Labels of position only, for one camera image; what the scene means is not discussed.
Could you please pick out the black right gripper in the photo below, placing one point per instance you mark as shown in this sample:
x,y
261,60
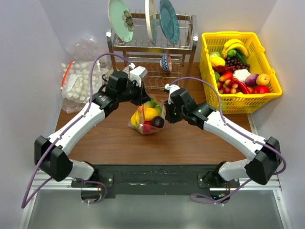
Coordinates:
x,y
168,116

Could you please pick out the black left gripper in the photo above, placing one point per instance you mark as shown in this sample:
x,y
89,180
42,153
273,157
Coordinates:
x,y
142,96

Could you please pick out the green lime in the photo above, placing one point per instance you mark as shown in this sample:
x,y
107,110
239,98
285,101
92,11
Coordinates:
x,y
158,109

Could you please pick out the dark brown avocado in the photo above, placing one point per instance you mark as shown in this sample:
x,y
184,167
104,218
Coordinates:
x,y
158,122

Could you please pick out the orange green mango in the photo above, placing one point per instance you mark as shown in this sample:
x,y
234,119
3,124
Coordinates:
x,y
150,104

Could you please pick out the clear orange zip bag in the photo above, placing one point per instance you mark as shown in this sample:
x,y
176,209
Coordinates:
x,y
141,110

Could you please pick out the yellow lemon fruit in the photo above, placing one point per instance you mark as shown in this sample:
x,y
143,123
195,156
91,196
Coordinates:
x,y
150,113

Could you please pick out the yellow banana bunch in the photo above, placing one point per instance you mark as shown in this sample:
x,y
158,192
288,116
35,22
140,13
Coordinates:
x,y
234,44
135,119

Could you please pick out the red apple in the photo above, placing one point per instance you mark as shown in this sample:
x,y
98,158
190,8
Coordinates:
x,y
148,128

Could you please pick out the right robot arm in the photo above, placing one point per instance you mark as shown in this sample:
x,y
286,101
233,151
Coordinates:
x,y
261,161

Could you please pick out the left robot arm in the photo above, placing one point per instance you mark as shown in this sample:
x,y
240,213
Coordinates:
x,y
51,153

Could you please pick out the bag of white round pieces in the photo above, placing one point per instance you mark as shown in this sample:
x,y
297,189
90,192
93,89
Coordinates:
x,y
77,79

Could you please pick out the bag of red pieces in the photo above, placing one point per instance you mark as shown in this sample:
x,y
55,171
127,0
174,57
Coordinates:
x,y
85,48

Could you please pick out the grey patterned bowl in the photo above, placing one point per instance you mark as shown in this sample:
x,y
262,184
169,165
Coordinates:
x,y
127,70

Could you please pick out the cream enamel mug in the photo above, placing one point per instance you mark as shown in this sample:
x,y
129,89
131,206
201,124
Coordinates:
x,y
106,76

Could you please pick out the blue patterned bowl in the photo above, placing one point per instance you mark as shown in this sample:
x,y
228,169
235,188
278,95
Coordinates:
x,y
166,62

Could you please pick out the metal dish rack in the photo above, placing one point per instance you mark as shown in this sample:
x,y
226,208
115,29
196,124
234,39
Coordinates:
x,y
142,53

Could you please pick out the yellow lemon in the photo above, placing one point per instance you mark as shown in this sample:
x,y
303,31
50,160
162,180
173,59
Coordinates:
x,y
216,61

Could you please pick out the red chili pepper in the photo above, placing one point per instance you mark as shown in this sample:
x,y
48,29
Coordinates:
x,y
242,86

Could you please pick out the mint green flower plate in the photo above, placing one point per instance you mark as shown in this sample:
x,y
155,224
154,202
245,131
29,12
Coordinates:
x,y
121,19

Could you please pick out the white cauliflower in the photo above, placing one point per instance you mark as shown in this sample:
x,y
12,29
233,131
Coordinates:
x,y
241,75

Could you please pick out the dark grape bunch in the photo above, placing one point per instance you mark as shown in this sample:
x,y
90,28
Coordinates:
x,y
236,63

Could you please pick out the yellow plastic basket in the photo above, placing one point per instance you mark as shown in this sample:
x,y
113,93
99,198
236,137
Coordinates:
x,y
239,103

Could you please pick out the teal plate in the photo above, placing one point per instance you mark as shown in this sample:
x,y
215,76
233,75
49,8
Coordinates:
x,y
169,22

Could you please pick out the cream plate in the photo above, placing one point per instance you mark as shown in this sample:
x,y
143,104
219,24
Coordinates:
x,y
151,21

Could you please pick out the red tomato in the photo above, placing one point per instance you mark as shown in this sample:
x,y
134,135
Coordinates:
x,y
261,89

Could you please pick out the orange fruit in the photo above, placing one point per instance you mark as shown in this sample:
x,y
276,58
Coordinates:
x,y
263,79

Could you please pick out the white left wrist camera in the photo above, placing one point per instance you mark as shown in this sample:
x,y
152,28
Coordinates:
x,y
137,74

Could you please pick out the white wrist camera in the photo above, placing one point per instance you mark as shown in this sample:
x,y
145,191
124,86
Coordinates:
x,y
137,74
170,89

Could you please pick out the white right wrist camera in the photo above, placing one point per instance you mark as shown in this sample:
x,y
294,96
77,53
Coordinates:
x,y
170,89

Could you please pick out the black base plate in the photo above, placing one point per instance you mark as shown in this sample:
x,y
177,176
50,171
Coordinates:
x,y
114,180

